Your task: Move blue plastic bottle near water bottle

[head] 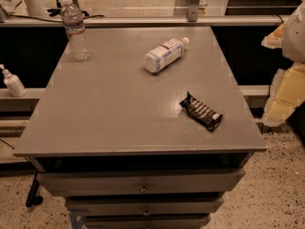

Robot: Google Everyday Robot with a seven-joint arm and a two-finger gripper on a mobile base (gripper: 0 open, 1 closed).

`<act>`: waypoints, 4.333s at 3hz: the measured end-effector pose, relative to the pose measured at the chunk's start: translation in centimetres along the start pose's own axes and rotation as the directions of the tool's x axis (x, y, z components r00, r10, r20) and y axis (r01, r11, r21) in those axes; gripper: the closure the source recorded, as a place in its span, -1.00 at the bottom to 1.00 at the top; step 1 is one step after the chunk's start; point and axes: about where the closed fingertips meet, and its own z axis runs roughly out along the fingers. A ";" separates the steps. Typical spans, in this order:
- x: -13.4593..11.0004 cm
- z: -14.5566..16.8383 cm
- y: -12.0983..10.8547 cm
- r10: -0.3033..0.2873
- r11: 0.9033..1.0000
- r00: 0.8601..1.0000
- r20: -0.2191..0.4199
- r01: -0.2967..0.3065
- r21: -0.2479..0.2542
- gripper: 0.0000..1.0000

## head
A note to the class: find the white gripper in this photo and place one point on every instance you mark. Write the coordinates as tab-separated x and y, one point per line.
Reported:
295	40

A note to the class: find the black snack bar wrapper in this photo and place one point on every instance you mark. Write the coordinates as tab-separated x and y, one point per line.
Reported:
201	113

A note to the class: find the white blue plastic bottle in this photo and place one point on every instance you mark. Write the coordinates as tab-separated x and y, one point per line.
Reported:
165	54

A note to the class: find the clear water bottle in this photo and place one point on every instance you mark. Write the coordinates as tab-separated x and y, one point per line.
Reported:
72	18

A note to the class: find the white pump dispenser bottle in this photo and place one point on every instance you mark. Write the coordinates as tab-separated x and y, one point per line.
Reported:
13	83

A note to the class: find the grey top drawer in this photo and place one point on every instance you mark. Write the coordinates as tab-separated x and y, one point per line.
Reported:
140	183

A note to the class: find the grey drawer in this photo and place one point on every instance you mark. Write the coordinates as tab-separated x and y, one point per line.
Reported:
195	221
140	183
145	205

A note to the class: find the grey bottom drawer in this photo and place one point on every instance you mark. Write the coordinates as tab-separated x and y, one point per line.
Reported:
195	221

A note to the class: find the grey middle drawer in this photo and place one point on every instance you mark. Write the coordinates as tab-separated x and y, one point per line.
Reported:
145	205

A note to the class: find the black caster leg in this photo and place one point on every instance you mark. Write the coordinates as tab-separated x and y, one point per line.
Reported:
33	199

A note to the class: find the grey metal upright post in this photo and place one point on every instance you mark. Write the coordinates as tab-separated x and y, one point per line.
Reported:
193	7

